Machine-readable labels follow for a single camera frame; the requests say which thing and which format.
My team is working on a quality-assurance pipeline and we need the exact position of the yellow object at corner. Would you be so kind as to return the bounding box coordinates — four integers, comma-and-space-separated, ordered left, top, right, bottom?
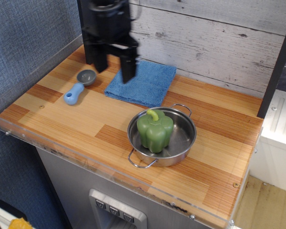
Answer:
8, 218, 33, 229

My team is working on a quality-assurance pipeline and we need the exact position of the silver dispenser button panel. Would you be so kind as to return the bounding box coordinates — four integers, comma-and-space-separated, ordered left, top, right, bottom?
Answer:
89, 188, 148, 229

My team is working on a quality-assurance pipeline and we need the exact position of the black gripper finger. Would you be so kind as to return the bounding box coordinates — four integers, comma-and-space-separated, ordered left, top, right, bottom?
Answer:
119, 47, 138, 83
92, 41, 108, 73

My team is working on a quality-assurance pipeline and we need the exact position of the dark right frame post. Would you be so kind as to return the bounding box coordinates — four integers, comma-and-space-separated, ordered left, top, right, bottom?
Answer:
256, 35, 286, 118

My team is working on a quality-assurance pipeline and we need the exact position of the dark left frame post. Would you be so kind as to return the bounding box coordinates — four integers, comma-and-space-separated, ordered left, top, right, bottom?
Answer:
77, 0, 93, 64

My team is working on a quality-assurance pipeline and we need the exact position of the clear acrylic table guard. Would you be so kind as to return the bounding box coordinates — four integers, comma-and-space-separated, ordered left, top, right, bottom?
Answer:
0, 111, 263, 229

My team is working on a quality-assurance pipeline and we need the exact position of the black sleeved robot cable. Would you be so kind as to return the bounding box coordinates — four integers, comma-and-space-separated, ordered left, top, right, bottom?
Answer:
130, 2, 143, 21

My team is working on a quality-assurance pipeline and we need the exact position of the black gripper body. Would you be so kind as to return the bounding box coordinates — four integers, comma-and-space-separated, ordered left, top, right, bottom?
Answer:
82, 0, 139, 48

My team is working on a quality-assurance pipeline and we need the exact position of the blue folded cloth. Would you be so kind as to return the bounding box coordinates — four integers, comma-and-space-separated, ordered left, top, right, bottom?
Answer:
104, 61, 177, 108

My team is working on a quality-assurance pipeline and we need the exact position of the green toy bell pepper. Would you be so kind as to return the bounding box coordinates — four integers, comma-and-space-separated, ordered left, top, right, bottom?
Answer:
136, 109, 174, 153

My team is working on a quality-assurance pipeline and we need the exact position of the grey toy fridge cabinet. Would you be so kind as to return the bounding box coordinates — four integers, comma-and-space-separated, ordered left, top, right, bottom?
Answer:
37, 149, 206, 229

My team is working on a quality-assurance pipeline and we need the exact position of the small steel pot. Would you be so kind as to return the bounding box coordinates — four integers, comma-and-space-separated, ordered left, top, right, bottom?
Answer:
127, 104, 197, 168

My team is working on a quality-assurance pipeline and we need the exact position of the white toy sink unit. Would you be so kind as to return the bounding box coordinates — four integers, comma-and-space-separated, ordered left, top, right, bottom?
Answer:
249, 90, 286, 190

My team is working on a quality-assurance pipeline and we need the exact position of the blue and grey toy spoon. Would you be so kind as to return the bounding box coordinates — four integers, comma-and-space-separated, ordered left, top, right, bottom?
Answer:
63, 70, 97, 105

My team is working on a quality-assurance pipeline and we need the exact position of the dark frame post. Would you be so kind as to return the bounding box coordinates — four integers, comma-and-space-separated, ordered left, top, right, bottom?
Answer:
256, 35, 286, 118
77, 0, 93, 64

